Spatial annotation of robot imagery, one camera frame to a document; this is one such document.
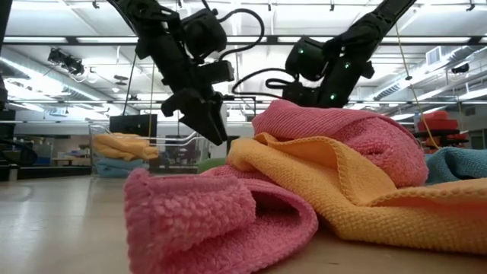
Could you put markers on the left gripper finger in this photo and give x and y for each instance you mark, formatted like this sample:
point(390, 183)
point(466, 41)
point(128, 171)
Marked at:
point(173, 104)
point(209, 122)

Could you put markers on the green microfiber towel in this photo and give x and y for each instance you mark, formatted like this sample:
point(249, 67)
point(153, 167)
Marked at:
point(211, 164)

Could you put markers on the orange microfiber towel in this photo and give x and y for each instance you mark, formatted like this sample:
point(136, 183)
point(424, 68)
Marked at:
point(342, 198)
point(121, 146)

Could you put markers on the blue microfiber towel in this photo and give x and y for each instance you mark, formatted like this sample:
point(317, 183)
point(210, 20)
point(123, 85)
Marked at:
point(460, 163)
point(118, 167)

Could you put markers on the pink microfiber towel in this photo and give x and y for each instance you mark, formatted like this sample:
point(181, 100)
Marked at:
point(190, 217)

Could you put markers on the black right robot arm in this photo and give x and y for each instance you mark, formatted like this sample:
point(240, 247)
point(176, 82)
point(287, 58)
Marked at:
point(376, 23)

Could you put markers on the clear plastic bin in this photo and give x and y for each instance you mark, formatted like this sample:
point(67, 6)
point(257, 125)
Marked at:
point(179, 152)

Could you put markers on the black computer monitor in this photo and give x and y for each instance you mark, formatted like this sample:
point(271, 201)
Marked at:
point(133, 123)

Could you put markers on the clear water bottle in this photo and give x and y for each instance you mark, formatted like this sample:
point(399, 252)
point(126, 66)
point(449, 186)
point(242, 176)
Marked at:
point(417, 118)

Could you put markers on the white air vent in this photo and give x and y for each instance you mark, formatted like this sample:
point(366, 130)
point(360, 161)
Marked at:
point(433, 56)

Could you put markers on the black ceiling spotlight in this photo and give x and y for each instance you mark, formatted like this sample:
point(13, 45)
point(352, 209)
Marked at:
point(64, 61)

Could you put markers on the red storage bins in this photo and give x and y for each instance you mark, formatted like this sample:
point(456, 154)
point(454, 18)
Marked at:
point(443, 123)

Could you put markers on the black ceiling dome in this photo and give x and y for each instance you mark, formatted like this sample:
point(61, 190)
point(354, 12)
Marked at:
point(460, 69)

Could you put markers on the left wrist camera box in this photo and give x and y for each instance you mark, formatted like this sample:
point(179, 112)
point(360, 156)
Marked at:
point(203, 34)

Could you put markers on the black ceiling light rail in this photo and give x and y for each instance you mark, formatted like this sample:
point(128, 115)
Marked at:
point(418, 39)

